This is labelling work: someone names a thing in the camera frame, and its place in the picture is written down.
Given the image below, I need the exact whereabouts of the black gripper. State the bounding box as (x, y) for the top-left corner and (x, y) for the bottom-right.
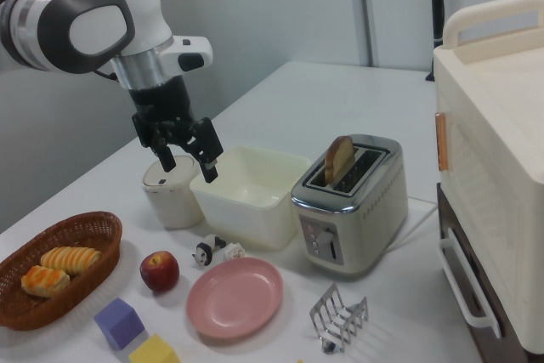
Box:
(129, 76), (224, 184)

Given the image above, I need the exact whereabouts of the cream and chrome toaster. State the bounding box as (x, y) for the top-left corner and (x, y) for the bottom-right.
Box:
(290, 133), (410, 281)

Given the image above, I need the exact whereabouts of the small white lidded bin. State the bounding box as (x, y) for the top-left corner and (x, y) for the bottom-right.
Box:
(141, 155), (205, 230)

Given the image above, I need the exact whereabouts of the white rectangular plastic container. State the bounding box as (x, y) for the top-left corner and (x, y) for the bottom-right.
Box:
(189, 145), (314, 252)

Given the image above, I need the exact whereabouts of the panda figurine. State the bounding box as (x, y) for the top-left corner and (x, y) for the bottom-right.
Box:
(190, 234), (227, 269)

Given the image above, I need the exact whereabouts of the small white figurine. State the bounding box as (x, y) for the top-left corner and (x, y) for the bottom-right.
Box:
(223, 242), (247, 261)

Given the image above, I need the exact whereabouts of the red apple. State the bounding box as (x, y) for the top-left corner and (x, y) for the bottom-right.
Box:
(139, 251), (180, 293)

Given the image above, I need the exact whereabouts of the toasted bread slice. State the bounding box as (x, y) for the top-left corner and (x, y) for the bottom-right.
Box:
(324, 135), (356, 189)

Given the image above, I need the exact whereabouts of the long striped bread roll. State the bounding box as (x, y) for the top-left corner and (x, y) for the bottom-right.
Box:
(40, 246), (103, 276)

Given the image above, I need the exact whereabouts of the pink plate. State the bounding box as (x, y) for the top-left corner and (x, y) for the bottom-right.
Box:
(185, 258), (285, 337)

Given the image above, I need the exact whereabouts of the purple foam cube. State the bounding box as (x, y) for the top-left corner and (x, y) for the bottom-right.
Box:
(93, 298), (145, 351)

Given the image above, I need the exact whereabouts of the short striped bread roll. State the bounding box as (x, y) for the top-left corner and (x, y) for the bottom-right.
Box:
(20, 264), (71, 298)

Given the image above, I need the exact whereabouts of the brown wicker basket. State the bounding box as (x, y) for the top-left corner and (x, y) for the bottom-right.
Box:
(0, 211), (123, 332)

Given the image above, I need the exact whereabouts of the yellow foam cube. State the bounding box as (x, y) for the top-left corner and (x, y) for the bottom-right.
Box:
(127, 333), (179, 363)

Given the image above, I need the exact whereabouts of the metal toast rack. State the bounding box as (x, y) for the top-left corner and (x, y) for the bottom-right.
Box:
(309, 282), (369, 355)

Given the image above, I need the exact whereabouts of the black vertical pole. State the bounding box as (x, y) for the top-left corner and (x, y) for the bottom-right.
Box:
(426, 0), (447, 82)

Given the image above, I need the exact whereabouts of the cream wooden cabinet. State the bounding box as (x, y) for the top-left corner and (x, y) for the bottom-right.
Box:
(433, 0), (544, 355)

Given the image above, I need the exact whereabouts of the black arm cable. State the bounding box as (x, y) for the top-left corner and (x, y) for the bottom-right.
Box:
(91, 66), (119, 82)

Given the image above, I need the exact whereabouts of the white toaster power cable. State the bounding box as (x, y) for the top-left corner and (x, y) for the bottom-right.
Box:
(393, 196), (439, 250)

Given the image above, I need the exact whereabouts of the orange cabinet door handle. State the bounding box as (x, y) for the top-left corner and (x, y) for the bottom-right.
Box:
(435, 111), (450, 172)

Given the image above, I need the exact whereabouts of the white oven door handle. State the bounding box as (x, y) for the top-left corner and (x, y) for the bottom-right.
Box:
(439, 226), (502, 338)

